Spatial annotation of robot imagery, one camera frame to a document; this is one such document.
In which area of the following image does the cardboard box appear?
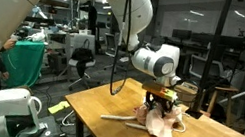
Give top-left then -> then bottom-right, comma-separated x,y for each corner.
174,84 -> 198,107

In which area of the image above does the black camera stand pole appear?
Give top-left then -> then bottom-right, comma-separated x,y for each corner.
186,0 -> 232,119

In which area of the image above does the white cloth towel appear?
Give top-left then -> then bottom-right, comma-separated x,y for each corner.
134,103 -> 182,137

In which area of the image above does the wooden stool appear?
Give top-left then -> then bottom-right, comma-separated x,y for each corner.
206,86 -> 238,127

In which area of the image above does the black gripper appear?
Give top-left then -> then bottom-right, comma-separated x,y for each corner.
145,91 -> 173,117

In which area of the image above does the black office chair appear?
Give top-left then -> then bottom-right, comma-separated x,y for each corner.
64,35 -> 96,91

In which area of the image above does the thick white rope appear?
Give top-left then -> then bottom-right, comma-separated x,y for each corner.
99,110 -> 149,132

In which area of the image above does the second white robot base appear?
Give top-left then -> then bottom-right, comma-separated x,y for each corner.
0,84 -> 75,137

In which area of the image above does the yellow paper on floor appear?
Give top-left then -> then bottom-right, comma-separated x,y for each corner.
48,101 -> 69,114

